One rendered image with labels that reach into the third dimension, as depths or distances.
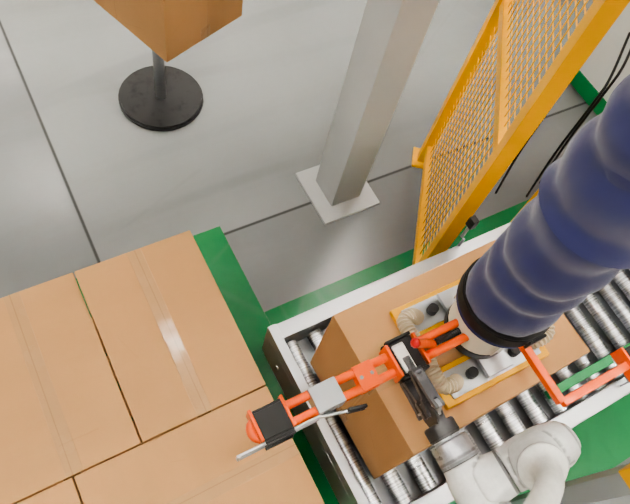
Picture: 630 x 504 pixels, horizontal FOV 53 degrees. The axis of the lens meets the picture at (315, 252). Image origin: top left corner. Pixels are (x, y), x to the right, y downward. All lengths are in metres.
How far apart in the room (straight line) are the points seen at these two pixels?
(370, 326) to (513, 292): 0.47
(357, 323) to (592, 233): 0.74
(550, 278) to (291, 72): 2.40
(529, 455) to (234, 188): 1.94
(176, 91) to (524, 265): 2.30
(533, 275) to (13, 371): 1.49
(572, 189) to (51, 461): 1.53
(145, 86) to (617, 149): 2.58
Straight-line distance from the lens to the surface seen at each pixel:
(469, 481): 1.47
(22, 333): 2.12
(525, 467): 1.44
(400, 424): 1.62
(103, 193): 2.96
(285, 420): 1.41
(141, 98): 3.23
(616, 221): 1.08
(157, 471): 1.95
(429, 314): 1.71
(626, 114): 1.02
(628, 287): 2.62
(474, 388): 1.70
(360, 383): 1.47
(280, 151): 3.10
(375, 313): 1.70
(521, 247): 1.28
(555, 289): 1.28
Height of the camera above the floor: 2.47
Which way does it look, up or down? 61 degrees down
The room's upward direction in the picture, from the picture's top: 19 degrees clockwise
